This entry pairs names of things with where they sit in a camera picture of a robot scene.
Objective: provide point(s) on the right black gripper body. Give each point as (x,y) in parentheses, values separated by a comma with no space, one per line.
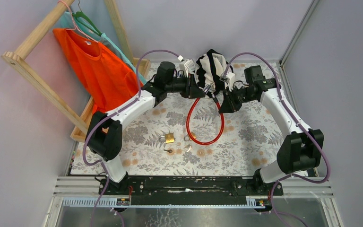
(242,95)

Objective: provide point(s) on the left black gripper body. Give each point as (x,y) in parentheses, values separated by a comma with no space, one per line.
(181,85)

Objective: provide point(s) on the red cable lock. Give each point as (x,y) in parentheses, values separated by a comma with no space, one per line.
(189,133)

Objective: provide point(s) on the brass padlock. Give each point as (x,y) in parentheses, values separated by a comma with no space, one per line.
(167,138)
(188,137)

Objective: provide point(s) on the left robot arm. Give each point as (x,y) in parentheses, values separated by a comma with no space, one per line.
(104,135)

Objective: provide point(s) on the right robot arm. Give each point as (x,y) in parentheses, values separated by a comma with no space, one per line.
(300,148)

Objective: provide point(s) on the black white striped cloth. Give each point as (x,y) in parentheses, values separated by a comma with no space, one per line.
(209,69)

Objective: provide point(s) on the floral tablecloth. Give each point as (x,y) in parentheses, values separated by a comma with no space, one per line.
(251,139)

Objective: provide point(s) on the orange t-shirt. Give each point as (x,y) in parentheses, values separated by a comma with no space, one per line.
(108,80)

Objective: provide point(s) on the pink hanger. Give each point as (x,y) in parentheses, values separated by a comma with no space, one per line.
(75,26)

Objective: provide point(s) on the green hanger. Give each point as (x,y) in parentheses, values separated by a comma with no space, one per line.
(83,19)

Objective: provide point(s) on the light blue shirt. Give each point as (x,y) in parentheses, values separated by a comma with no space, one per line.
(65,22)

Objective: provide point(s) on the wooden clothes rack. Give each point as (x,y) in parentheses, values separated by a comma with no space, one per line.
(17,61)

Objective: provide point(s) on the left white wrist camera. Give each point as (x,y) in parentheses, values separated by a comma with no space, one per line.
(186,65)

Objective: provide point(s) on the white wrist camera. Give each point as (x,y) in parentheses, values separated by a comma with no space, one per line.
(228,79)
(186,65)

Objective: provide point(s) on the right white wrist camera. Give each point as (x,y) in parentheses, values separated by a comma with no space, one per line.
(228,79)

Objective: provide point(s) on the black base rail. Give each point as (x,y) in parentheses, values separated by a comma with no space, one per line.
(189,190)

